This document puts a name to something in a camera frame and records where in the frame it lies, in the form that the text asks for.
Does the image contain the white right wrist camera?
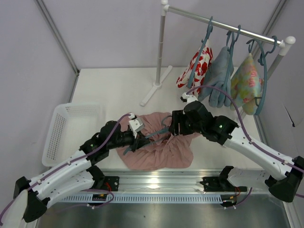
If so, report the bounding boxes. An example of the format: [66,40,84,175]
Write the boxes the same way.
[180,93,198,104]

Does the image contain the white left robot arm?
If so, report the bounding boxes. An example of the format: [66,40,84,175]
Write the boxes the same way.
[13,118,150,223]

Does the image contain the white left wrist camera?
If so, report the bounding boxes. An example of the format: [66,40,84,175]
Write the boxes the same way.
[128,113,144,138]

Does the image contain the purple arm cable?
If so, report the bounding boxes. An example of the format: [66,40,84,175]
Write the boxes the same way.
[186,85,304,198]
[0,113,133,225]

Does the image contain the yellow floral cloth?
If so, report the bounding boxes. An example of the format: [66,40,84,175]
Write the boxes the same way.
[230,53,264,115]

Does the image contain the red floral white cloth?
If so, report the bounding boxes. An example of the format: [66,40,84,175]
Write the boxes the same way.
[176,39,213,89]

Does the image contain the white plastic basket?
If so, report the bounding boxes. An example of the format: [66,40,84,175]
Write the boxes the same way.
[42,102,105,167]

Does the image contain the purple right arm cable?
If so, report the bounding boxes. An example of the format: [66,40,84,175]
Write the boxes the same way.
[186,85,304,198]

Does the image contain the white slotted cable duct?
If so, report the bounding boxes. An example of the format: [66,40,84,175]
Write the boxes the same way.
[60,193,223,204]

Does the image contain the pink pleated skirt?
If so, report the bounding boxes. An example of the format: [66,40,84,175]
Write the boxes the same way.
[116,112,199,171]

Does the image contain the blue plastic hanger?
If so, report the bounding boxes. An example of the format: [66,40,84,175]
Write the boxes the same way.
[123,114,176,156]

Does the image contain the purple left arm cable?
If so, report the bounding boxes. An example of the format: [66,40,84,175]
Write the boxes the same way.
[0,113,133,225]

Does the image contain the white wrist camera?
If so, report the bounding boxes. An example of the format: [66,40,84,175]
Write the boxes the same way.
[180,93,198,104]
[128,113,144,138]

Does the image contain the blue hanger with floral cloth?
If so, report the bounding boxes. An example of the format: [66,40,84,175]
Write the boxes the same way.
[187,16,213,88]

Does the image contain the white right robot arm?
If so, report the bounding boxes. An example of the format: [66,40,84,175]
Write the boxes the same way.
[169,101,304,202]

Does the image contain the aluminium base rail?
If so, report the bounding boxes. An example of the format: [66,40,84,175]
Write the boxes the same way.
[33,168,293,194]

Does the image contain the light blue towel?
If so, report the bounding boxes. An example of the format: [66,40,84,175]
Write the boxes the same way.
[198,46,234,108]

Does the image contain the white metal clothes rack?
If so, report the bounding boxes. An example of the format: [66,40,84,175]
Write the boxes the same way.
[139,0,296,124]

